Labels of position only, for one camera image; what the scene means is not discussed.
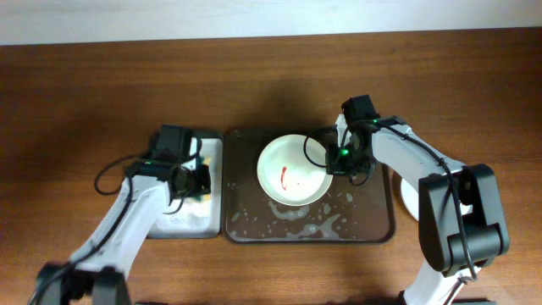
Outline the small metal tray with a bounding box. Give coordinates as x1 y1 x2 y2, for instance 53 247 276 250
147 130 224 239

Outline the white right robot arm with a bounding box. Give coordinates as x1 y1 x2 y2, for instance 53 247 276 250
325 95 510 305

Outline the yellow green sponge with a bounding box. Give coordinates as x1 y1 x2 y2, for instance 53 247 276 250
186 157 212 202

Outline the cream white plate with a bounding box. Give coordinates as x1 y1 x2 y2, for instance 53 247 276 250
257 134 333 207

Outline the grey-green plate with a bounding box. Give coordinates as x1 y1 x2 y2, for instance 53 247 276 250
400 178 473 221

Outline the brown wet tray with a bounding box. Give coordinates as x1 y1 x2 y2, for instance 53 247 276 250
221 129 395 244

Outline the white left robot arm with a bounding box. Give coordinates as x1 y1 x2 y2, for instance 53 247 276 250
29 125 211 304

